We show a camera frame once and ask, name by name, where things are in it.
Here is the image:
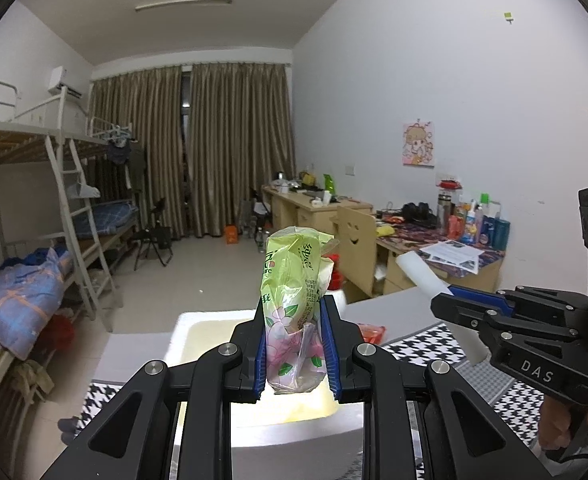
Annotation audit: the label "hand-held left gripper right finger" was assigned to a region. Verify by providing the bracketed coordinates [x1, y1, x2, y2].
[319, 295, 542, 480]

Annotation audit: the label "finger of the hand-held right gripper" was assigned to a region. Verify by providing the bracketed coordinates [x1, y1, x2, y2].
[446, 284, 588, 311]
[430, 293, 583, 347]

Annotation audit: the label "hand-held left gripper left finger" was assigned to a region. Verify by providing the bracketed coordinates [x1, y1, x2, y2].
[39, 295, 267, 480]

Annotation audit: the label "white face mask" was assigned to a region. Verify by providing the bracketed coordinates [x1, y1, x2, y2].
[396, 251, 490, 364]

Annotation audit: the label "white foam box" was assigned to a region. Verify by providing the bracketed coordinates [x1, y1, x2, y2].
[164, 309, 371, 480]

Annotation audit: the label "green floral tissue pack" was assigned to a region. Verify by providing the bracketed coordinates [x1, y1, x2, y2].
[260, 226, 339, 395]

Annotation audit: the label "person's right hand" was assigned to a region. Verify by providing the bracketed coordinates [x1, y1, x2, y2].
[538, 396, 588, 449]

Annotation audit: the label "printed paper sheets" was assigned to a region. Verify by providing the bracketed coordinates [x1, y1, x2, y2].
[418, 240, 485, 275]

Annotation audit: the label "red snack packet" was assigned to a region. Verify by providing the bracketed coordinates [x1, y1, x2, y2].
[358, 324, 388, 346]

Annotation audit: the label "wooden desk with patterned cloth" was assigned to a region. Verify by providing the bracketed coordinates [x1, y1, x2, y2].
[374, 219, 506, 297]

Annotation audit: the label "group of toiletry bottles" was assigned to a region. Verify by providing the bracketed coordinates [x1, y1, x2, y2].
[449, 192, 513, 251]

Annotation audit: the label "black white houndstooth tablecloth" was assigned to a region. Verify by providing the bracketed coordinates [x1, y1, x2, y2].
[76, 322, 551, 480]

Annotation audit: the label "steel thermos with red lid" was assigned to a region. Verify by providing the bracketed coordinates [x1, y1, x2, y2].
[436, 179, 463, 231]

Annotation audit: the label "wooden chair with smiley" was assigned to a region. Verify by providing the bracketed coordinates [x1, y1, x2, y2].
[335, 204, 378, 302]

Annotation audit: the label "black folding chair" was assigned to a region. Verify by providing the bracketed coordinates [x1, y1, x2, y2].
[133, 197, 174, 272]

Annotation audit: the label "red bag under bed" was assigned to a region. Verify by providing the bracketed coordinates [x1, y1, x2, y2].
[48, 312, 77, 346]

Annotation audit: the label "blue plaid mattress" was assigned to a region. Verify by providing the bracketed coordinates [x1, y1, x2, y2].
[71, 199, 138, 239]

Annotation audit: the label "brown curtain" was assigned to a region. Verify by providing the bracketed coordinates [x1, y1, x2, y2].
[189, 62, 296, 239]
[90, 65, 191, 239]

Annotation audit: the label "beige cloth under bed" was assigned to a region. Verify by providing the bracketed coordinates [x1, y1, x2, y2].
[14, 359, 55, 402]

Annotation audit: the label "hanging dark clothes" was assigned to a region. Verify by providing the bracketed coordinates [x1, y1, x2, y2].
[106, 139, 148, 192]

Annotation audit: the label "blue plaid quilt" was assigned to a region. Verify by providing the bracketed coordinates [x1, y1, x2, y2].
[0, 247, 73, 361]

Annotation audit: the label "white metal bunk bed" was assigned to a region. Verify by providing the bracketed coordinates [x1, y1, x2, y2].
[85, 115, 142, 266]
[0, 72, 121, 411]

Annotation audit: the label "white air conditioner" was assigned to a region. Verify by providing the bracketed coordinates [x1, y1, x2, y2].
[47, 65, 85, 99]

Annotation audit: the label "ceiling tube light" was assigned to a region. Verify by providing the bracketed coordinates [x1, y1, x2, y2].
[134, 0, 234, 11]

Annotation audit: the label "cartoon wall poster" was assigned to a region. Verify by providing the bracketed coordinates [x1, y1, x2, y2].
[402, 120, 436, 168]

